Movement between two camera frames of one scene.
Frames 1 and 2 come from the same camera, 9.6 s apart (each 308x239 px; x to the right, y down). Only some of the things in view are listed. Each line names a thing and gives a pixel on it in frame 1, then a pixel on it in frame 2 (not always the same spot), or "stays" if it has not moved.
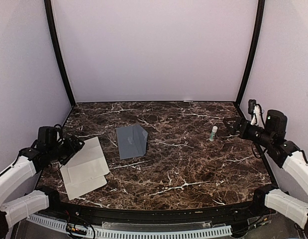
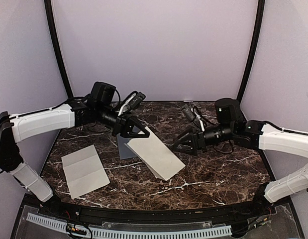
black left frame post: (72, 99) stays
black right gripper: (237, 127) → (199, 144)
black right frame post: (260, 11) stays
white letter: (85, 170) → (161, 161)
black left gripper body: (60, 155) → (120, 126)
